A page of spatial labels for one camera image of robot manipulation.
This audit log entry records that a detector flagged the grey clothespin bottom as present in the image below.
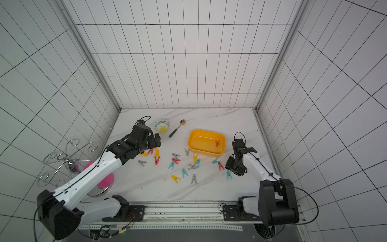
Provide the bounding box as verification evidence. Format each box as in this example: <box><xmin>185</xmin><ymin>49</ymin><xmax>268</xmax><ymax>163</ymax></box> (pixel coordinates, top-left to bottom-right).
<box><xmin>191</xmin><ymin>174</ymin><xmax>198</xmax><ymax>185</ymax></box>

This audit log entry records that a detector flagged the gold spoon green handle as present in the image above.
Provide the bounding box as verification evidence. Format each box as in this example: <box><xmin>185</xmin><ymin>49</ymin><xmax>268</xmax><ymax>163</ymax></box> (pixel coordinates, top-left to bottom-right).
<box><xmin>169</xmin><ymin>120</ymin><xmax>186</xmax><ymax>138</ymax></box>

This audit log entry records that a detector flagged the pink cup on rack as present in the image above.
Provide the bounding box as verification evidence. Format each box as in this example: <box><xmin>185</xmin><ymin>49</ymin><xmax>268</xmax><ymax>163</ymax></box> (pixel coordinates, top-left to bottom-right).
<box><xmin>84</xmin><ymin>161</ymin><xmax>114</xmax><ymax>189</ymax></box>

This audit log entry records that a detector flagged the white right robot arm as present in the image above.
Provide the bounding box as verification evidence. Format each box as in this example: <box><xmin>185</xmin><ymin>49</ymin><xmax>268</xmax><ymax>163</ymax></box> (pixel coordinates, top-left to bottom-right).
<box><xmin>223</xmin><ymin>139</ymin><xmax>299</xmax><ymax>226</ymax></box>

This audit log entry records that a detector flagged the blue yellow patterned bowl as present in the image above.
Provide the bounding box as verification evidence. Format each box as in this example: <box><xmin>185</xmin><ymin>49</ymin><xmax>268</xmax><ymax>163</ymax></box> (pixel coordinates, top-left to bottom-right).
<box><xmin>154</xmin><ymin>119</ymin><xmax>170</xmax><ymax>133</ymax></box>

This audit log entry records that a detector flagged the yellow clothespin bottom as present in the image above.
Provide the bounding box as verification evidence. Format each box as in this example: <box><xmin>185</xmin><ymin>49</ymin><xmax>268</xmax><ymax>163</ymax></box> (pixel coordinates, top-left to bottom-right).
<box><xmin>171</xmin><ymin>175</ymin><xmax>181</xmax><ymax>184</ymax></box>

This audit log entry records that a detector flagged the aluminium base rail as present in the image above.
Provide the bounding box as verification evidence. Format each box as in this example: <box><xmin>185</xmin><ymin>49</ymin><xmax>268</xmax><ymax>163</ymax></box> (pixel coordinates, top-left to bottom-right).
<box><xmin>78</xmin><ymin>201</ymin><xmax>263</xmax><ymax>231</ymax></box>

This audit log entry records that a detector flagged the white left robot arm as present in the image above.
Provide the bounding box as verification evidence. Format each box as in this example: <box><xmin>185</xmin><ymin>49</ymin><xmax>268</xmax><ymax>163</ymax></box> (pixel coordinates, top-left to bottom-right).
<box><xmin>34</xmin><ymin>120</ymin><xmax>161</xmax><ymax>240</ymax></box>

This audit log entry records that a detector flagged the metal wire cup rack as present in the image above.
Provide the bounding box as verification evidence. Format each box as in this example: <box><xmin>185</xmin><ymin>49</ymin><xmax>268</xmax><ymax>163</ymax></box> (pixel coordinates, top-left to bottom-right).
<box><xmin>36</xmin><ymin>139</ymin><xmax>98</xmax><ymax>187</ymax></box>

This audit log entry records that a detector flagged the yellow plastic storage box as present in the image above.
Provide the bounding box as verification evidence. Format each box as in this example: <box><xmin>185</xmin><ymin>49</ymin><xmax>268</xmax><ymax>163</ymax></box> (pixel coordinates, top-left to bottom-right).
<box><xmin>187</xmin><ymin>129</ymin><xmax>227</xmax><ymax>157</ymax></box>

